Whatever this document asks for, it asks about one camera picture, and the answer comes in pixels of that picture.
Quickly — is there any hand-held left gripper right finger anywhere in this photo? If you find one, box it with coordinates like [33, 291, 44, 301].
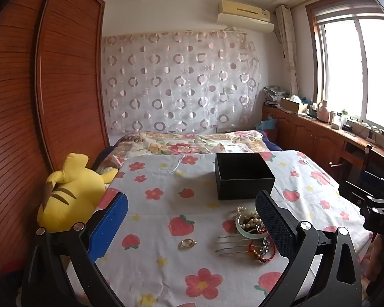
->
[255, 190, 363, 307]

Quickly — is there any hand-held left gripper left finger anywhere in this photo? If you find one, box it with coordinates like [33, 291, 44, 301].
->
[21, 189, 129, 307]

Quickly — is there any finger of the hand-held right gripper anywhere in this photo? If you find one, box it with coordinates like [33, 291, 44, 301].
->
[361, 169, 384, 198]
[338, 180, 384, 218]

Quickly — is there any white pearl bracelet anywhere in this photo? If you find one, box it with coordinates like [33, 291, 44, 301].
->
[237, 206, 265, 231]

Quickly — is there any green jade bangle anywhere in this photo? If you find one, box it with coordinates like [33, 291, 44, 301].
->
[237, 213, 269, 238]

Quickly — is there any red cord bracelet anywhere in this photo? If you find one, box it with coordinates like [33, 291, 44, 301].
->
[249, 237, 278, 263]

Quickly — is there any metal hair comb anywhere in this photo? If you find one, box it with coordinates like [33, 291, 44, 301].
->
[215, 232, 260, 257]

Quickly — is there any black jewelry box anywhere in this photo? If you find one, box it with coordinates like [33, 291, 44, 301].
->
[214, 152, 276, 201]

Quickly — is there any gold pearl ring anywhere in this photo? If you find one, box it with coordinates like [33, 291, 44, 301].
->
[178, 238, 197, 251]

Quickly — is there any wooden chair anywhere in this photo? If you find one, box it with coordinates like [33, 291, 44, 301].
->
[329, 143, 374, 180]

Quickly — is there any yellow plush toy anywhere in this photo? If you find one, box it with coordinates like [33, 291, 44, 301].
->
[37, 153, 119, 234]

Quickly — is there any strawberry flower print sheet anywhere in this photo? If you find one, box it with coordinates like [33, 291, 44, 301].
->
[64, 149, 372, 307]

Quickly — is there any wooden sideboard cabinet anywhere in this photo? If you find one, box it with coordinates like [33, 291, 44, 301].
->
[261, 105, 384, 183]

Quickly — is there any blue bag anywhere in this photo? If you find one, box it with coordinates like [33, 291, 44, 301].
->
[255, 117, 278, 132]

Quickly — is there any floral blanket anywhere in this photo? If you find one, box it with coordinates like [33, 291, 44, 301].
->
[110, 130, 271, 164]

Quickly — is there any cardboard tissue box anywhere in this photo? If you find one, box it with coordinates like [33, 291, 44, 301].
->
[280, 95, 308, 114]

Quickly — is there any wooden-framed window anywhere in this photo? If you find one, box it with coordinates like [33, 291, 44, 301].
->
[306, 0, 384, 139]

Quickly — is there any stack of newspapers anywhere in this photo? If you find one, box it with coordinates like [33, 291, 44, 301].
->
[264, 85, 290, 107]

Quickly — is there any wooden slatted wardrobe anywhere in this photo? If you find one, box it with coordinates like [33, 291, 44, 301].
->
[0, 0, 111, 277]

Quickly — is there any circle-patterned sheer curtain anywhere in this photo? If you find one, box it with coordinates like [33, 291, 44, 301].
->
[101, 29, 262, 135]

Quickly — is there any patterned window drape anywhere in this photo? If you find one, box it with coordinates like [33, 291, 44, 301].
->
[274, 5, 300, 95]

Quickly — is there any beige air conditioner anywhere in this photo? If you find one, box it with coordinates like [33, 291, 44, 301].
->
[216, 0, 275, 33]

